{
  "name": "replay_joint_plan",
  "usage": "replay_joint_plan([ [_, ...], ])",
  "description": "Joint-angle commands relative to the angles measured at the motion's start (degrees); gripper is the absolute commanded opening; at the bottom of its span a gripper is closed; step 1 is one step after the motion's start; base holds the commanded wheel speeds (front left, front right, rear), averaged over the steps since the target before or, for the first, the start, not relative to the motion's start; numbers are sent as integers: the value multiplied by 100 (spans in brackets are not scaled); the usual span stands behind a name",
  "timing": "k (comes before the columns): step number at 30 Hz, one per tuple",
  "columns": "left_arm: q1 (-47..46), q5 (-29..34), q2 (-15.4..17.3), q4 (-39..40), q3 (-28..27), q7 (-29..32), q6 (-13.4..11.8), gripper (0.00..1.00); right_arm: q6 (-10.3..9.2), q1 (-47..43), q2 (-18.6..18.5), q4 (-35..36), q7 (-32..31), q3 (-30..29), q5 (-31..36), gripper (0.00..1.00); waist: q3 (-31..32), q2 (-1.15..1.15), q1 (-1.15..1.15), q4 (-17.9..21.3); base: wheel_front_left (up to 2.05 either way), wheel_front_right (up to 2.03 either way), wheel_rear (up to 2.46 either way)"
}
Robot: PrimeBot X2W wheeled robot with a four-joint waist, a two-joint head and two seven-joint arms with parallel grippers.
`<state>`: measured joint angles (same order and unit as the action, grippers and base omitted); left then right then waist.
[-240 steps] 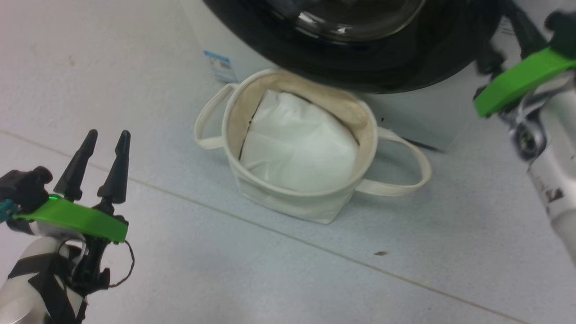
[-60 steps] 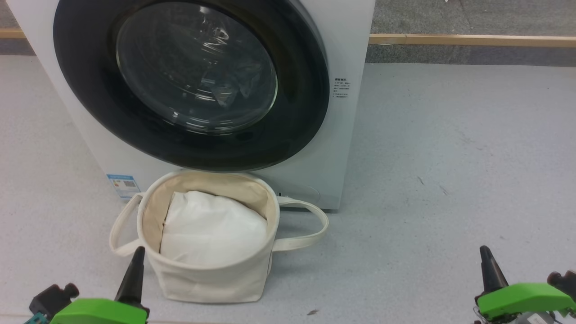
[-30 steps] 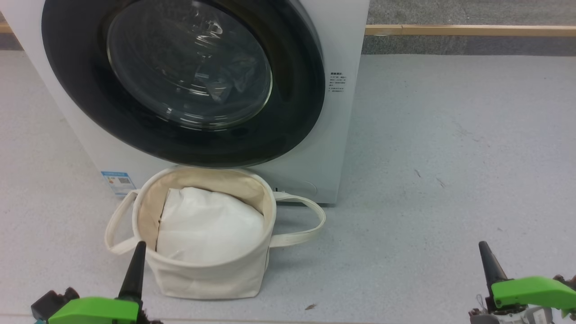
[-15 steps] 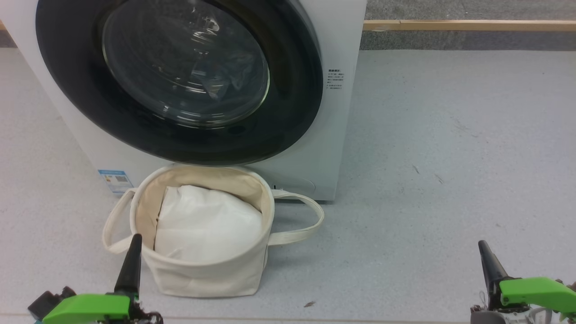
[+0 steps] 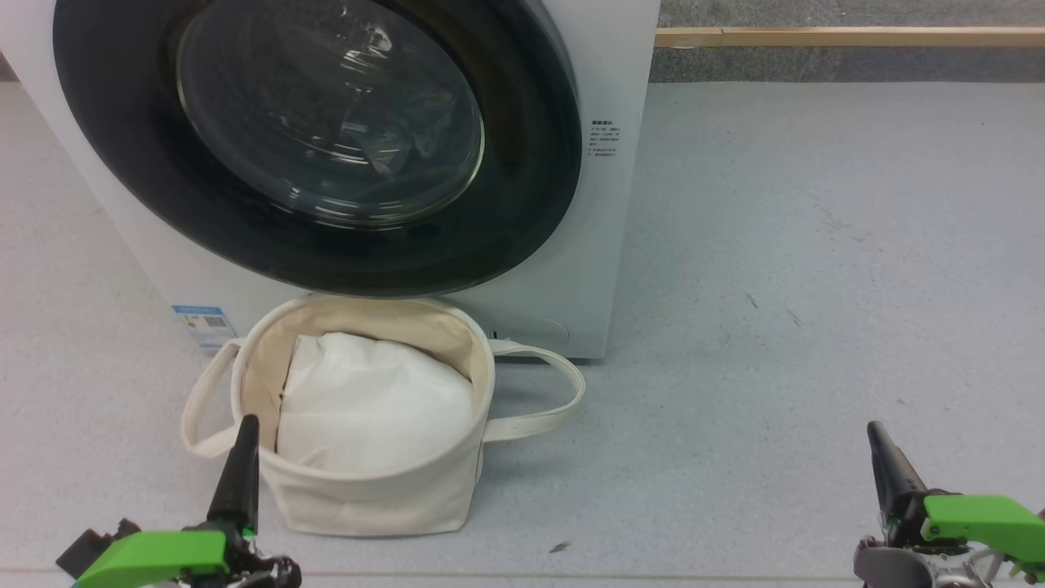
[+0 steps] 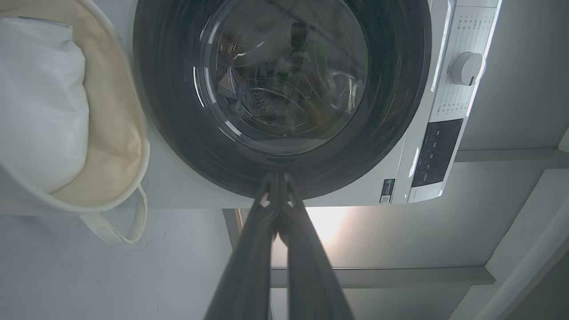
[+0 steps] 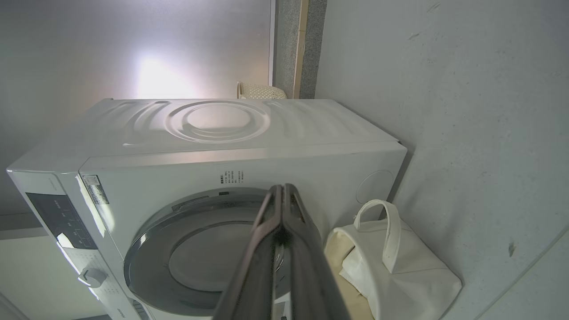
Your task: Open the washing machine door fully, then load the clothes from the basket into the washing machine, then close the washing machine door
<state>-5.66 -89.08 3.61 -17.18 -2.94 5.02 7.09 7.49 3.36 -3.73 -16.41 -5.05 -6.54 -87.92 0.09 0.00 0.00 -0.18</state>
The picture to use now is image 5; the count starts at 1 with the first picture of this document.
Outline black round glass washer door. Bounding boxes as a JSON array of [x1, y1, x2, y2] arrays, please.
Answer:
[[53, 0, 583, 297]]

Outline white cushion liner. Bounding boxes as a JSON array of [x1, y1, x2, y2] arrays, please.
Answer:
[[276, 331, 476, 479]]

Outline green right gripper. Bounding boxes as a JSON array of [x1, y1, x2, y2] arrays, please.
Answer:
[[867, 421, 1045, 588]]

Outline light wooden floor strip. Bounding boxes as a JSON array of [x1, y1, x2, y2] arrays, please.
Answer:
[[655, 27, 1045, 48]]

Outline blue energy label sticker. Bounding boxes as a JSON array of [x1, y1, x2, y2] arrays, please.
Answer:
[[171, 305, 239, 352]]

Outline white front-load washing machine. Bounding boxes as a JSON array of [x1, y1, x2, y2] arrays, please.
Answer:
[[0, 0, 662, 360]]

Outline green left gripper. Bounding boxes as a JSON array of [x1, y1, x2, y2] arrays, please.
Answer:
[[73, 414, 303, 588]]

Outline cream canvas laundry basket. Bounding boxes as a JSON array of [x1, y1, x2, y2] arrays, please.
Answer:
[[180, 294, 586, 537]]

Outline blue bear print garment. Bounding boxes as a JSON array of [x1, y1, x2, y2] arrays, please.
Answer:
[[404, 82, 458, 164]]

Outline pale blue and white garment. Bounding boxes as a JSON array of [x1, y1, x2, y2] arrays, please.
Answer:
[[359, 122, 434, 176]]

